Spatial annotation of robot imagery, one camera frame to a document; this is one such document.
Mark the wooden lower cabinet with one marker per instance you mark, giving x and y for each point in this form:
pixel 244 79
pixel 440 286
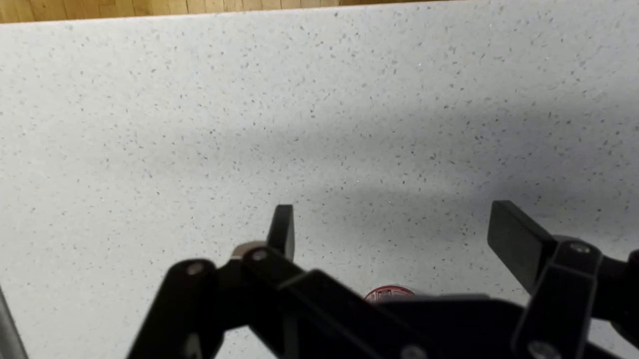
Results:
pixel 166 9

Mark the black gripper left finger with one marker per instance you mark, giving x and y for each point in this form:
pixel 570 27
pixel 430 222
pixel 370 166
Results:
pixel 266 312

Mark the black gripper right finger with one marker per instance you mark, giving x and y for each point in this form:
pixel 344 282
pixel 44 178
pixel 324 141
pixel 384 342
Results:
pixel 566 292

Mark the red soda can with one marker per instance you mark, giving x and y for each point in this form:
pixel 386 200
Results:
pixel 390 292

